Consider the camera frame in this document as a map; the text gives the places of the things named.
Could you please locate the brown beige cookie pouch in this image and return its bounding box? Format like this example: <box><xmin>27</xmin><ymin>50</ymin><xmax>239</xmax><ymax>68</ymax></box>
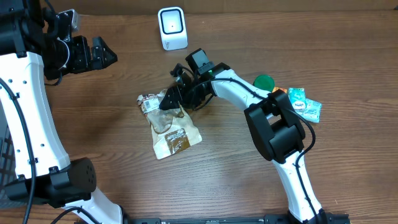
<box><xmin>137</xmin><ymin>90</ymin><xmax>202</xmax><ymax>160</ymax></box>

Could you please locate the green lid jar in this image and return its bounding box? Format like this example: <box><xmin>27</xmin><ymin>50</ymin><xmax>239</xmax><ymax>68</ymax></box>
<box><xmin>253</xmin><ymin>74</ymin><xmax>275</xmax><ymax>92</ymax></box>

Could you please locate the small orange snack packet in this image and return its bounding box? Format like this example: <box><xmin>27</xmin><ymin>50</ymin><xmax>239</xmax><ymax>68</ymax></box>
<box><xmin>272</xmin><ymin>86</ymin><xmax>288</xmax><ymax>94</ymax></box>

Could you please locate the small teal white packet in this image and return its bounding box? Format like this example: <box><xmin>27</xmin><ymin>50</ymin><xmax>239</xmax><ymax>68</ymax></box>
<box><xmin>288</xmin><ymin>88</ymin><xmax>306</xmax><ymax>111</ymax></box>

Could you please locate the teal tissue packet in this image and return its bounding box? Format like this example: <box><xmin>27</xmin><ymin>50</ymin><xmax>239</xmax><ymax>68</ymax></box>
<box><xmin>298</xmin><ymin>98</ymin><xmax>322</xmax><ymax>123</ymax></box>

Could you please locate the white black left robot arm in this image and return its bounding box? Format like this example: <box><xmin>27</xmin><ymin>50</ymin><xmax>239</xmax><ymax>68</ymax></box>
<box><xmin>1</xmin><ymin>0</ymin><xmax>129</xmax><ymax>223</ymax></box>

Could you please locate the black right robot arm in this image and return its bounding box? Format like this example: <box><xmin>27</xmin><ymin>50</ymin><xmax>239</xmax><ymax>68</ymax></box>
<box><xmin>160</xmin><ymin>49</ymin><xmax>327</xmax><ymax>223</ymax></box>

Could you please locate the white barcode scanner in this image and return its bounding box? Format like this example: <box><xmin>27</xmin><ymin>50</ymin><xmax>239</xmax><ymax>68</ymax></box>
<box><xmin>157</xmin><ymin>6</ymin><xmax>188</xmax><ymax>51</ymax></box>

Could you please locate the grey plastic shopping basket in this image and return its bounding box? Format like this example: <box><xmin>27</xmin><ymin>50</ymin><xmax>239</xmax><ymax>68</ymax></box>
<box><xmin>0</xmin><ymin>106</ymin><xmax>25</xmax><ymax>210</ymax></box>

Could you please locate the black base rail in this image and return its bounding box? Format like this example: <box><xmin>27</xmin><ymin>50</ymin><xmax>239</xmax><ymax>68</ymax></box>
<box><xmin>131</xmin><ymin>213</ymin><xmax>351</xmax><ymax>224</ymax></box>

